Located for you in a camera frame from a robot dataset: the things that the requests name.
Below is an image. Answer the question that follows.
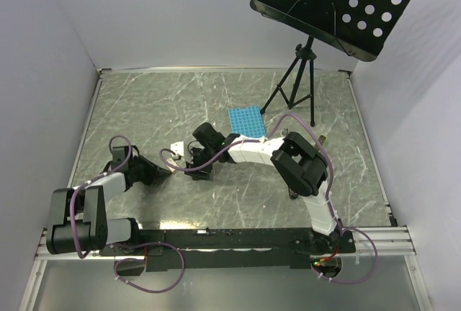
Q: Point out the small staple box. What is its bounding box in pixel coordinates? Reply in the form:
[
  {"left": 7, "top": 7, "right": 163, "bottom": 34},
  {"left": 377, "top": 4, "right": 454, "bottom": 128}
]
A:
[{"left": 166, "top": 158, "right": 179, "bottom": 173}]

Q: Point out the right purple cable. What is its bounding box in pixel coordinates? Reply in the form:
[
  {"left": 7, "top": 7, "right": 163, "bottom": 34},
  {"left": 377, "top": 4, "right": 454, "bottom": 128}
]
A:
[{"left": 159, "top": 112, "right": 379, "bottom": 285}]

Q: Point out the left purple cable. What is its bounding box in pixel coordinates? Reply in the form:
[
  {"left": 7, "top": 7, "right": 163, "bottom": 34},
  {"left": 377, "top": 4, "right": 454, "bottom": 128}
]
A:
[{"left": 70, "top": 135, "right": 185, "bottom": 294}]

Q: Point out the black beige stapler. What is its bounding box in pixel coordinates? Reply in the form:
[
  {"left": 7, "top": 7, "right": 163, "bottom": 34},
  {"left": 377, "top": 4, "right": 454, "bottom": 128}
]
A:
[{"left": 282, "top": 128, "right": 298, "bottom": 199}]

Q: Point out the black perforated music stand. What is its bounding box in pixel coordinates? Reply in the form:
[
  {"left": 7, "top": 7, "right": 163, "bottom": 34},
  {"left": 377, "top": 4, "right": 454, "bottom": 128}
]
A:
[{"left": 250, "top": 0, "right": 410, "bottom": 109}]

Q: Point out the purple cable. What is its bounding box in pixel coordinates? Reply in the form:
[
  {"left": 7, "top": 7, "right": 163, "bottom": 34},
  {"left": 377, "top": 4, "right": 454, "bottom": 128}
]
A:
[
  {"left": 70, "top": 135, "right": 185, "bottom": 294},
  {"left": 159, "top": 112, "right": 379, "bottom": 285}
]

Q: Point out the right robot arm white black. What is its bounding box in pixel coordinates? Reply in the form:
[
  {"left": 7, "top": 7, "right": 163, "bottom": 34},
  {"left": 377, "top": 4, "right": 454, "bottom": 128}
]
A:
[{"left": 185, "top": 122, "right": 341, "bottom": 252}]

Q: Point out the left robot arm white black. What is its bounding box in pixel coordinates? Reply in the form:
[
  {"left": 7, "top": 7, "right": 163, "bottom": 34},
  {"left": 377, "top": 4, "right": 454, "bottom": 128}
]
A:
[{"left": 46, "top": 145, "right": 171, "bottom": 255}]

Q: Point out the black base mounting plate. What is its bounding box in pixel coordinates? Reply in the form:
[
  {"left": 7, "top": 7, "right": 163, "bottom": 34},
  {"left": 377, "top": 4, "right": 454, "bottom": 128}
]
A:
[{"left": 99, "top": 227, "right": 357, "bottom": 273}]

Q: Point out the blue studded building plate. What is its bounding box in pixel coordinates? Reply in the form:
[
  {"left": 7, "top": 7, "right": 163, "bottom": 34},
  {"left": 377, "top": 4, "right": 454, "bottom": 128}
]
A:
[{"left": 228, "top": 106, "right": 266, "bottom": 138}]

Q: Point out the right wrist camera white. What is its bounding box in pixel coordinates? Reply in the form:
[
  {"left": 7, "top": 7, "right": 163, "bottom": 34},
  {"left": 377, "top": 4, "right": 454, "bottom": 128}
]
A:
[{"left": 170, "top": 141, "right": 188, "bottom": 160}]

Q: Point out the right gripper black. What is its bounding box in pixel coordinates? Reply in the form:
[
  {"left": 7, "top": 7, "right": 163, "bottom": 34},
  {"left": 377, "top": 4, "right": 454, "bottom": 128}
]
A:
[{"left": 184, "top": 146, "right": 217, "bottom": 182}]

